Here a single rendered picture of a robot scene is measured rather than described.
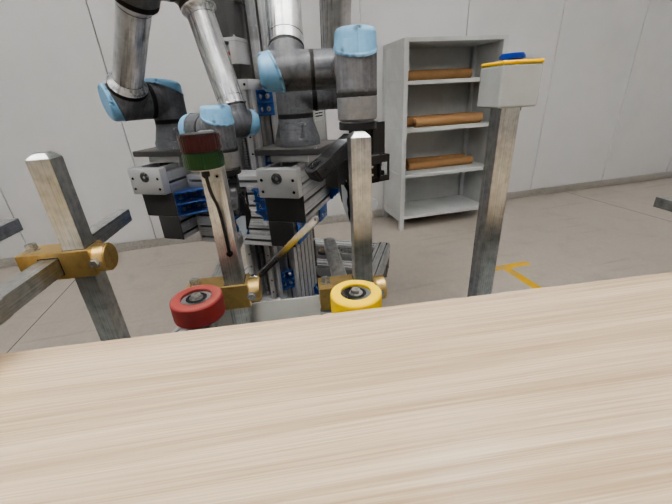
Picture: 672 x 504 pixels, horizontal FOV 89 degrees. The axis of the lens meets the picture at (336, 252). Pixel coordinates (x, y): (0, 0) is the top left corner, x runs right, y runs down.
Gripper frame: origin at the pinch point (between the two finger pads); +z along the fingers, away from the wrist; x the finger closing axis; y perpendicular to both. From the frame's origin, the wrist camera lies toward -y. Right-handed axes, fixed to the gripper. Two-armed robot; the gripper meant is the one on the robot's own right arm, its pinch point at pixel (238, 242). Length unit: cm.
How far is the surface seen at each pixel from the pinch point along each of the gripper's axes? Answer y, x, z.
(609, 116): 273, -370, 2
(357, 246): -33.0, -27.8, -9.7
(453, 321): -56, -36, -8
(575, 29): 265, -302, -81
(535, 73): -35, -57, -37
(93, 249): -32.5, 18.2, -14.1
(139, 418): -65, 1, -8
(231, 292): -33.7, -3.3, -3.3
